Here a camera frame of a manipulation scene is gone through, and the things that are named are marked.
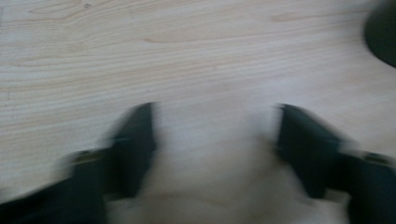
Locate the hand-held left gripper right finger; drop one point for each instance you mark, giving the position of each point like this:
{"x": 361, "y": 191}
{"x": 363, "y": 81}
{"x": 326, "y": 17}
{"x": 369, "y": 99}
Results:
{"x": 306, "y": 149}

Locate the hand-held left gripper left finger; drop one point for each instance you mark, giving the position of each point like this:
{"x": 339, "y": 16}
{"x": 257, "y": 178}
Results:
{"x": 137, "y": 146}

